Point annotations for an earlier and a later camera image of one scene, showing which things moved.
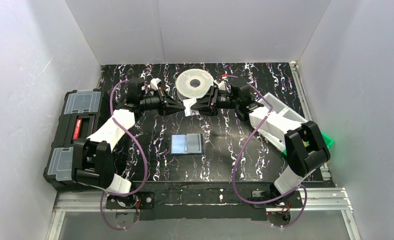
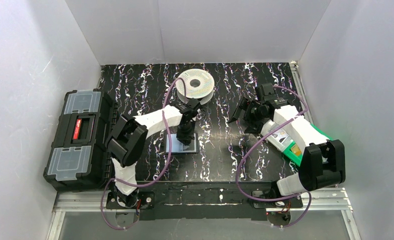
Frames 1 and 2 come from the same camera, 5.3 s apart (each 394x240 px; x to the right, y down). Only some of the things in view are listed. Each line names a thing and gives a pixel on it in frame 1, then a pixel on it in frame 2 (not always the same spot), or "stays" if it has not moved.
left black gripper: [163, 103] → [185, 135]
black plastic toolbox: [81, 115] stays
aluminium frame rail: [321, 200] stays
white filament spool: [193, 83] stays
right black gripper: [211, 101] → [248, 110]
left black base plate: [140, 200] stays
